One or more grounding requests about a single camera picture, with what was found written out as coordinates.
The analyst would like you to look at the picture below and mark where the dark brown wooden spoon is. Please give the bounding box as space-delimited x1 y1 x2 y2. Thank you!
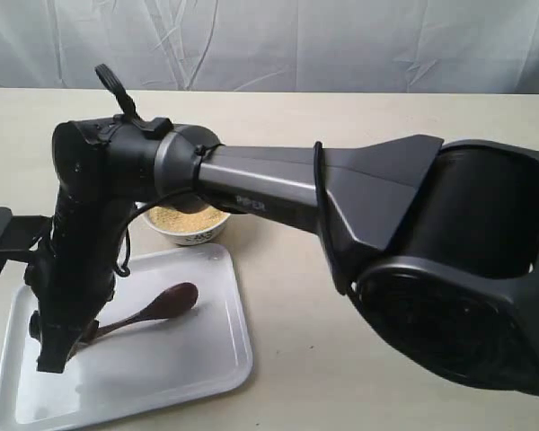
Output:
80 282 199 344

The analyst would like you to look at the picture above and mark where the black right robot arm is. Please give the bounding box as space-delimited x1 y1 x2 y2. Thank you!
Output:
25 116 539 397

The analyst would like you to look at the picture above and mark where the white backdrop curtain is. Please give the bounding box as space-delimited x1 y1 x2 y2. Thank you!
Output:
0 1 539 93

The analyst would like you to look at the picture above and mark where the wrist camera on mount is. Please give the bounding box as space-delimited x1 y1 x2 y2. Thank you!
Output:
0 207 51 274

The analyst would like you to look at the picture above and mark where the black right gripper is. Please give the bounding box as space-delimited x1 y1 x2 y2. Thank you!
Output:
25 189 128 373

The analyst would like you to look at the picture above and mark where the white rectangular tray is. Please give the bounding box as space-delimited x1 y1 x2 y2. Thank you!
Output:
0 243 253 430

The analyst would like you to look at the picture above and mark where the white bowl of yellow grain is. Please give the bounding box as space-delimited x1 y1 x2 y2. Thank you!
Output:
143 207 230 246

